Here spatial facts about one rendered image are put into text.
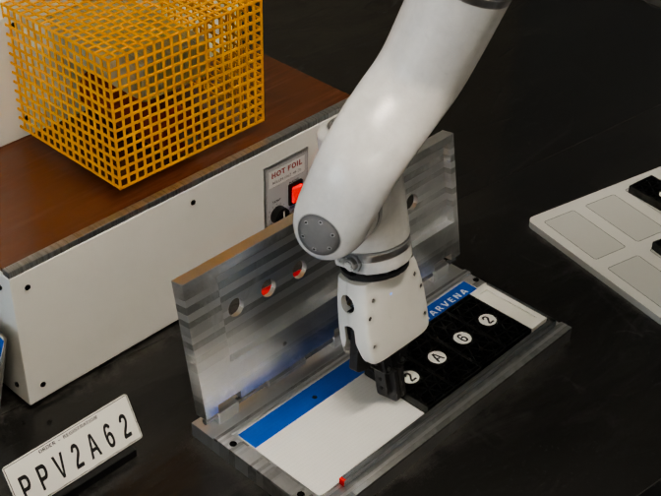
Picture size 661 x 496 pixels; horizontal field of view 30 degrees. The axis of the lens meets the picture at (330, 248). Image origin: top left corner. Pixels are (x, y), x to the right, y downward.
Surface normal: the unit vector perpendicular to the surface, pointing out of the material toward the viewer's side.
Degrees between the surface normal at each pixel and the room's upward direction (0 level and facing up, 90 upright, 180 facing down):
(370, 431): 0
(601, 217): 0
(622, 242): 0
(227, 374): 81
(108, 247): 90
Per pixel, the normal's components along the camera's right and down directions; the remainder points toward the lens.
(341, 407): 0.02, -0.81
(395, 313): 0.71, 0.24
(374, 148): -0.07, -0.02
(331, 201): -0.41, 0.42
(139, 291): 0.72, 0.42
